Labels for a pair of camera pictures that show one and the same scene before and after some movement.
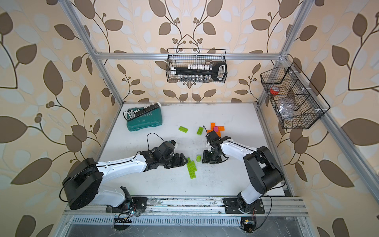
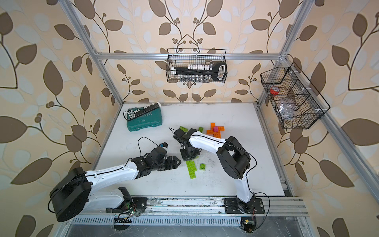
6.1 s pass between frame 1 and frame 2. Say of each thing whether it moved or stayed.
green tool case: stayed
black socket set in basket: stayed
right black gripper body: moved
